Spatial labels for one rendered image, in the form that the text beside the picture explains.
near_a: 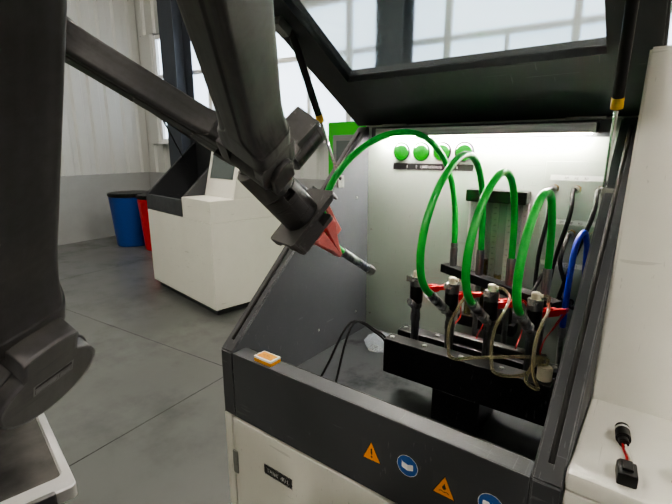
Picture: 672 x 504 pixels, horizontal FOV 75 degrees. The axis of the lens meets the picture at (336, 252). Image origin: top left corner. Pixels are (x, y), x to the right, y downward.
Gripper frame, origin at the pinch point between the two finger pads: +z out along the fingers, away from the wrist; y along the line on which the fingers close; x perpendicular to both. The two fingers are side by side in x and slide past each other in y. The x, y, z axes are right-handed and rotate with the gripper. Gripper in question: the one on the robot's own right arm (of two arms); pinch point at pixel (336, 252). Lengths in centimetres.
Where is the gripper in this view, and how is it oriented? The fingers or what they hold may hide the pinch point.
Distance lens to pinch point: 69.1
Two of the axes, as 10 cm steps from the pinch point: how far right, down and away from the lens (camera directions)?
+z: 5.6, 5.9, 5.8
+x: -6.1, -1.9, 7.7
